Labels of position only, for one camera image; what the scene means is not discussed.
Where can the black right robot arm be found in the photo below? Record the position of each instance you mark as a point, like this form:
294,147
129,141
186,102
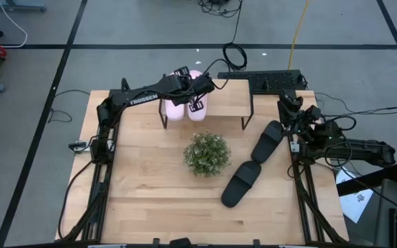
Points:
357,151

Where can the black diagonal bar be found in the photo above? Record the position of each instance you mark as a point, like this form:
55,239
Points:
367,180

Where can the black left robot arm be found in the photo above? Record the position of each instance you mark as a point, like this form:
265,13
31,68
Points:
143,96

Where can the pink slide sandal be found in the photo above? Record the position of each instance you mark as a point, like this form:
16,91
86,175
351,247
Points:
200,116
174,112

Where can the wooden shelf with black legs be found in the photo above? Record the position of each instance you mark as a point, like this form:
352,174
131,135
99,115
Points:
229,100

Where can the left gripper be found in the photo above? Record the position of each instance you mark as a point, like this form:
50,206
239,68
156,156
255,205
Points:
202,86

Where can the black low camera mount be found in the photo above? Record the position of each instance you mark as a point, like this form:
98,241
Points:
180,243

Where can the grey table foot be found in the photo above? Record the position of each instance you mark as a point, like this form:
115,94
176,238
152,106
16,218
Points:
12,5

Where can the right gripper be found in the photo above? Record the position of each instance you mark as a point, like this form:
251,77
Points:
296,118

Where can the round green potted plant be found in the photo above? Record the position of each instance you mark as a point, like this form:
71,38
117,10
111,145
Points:
207,155

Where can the white printed paper sheet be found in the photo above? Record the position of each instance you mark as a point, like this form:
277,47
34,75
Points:
355,203

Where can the black slide sandal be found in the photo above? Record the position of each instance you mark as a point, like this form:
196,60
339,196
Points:
240,184
267,143

